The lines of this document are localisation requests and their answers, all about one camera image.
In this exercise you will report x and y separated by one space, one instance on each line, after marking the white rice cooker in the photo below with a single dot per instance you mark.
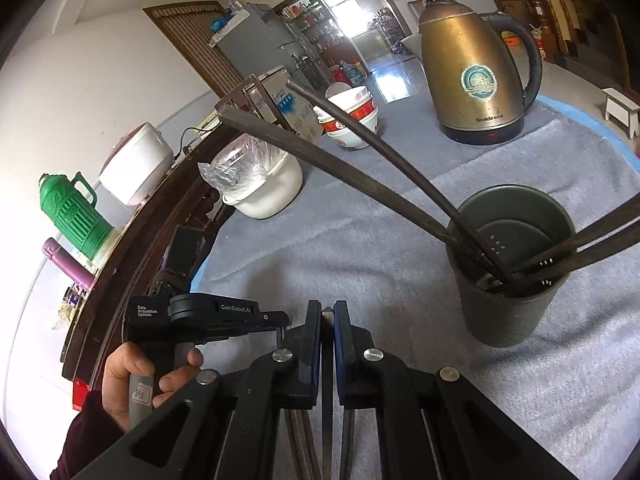
135 165

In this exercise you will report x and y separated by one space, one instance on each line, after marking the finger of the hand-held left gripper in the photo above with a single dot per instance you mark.
272 321

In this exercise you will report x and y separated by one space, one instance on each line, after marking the red canister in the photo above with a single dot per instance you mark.
537 42

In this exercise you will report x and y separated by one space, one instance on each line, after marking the person's left forearm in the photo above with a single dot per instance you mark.
85 440

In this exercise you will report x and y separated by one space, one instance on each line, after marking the brown wooden chair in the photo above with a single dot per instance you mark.
252 81

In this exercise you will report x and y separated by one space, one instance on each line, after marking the blue plastic jug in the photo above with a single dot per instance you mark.
356 76

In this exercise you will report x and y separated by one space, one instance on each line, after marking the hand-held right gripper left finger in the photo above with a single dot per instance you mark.
315 360

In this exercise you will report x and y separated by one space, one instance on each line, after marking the dark green utensil holder cup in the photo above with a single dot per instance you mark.
505 320

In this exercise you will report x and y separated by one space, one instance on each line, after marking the green thermos flask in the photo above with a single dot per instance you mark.
75 215

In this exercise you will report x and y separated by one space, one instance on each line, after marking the dark carved wooden cabinet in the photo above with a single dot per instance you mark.
130 260

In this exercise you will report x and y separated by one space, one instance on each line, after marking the red box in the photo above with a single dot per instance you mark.
80 395

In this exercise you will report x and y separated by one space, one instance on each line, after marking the person's left hand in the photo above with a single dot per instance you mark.
117 385

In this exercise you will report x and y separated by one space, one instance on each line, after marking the purple bottle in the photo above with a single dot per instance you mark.
67 262

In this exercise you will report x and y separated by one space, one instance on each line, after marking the brown wooden door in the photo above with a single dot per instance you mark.
190 40

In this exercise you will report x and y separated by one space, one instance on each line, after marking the white stool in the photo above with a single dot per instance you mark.
620 105

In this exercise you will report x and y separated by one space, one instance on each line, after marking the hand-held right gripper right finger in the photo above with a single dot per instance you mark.
341 360

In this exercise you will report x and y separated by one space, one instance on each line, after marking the clear plastic bag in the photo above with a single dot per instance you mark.
240 160

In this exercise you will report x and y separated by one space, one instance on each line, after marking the grey towel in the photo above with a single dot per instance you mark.
350 260

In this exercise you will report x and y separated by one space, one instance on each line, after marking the grey refrigerator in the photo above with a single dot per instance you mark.
260 45

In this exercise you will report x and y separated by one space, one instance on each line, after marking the white blue cardboard box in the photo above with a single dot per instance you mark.
295 110

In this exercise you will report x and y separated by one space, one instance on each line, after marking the wooden stair railing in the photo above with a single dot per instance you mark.
555 15

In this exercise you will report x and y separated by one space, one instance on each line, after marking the gold electric kettle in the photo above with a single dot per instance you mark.
465 60

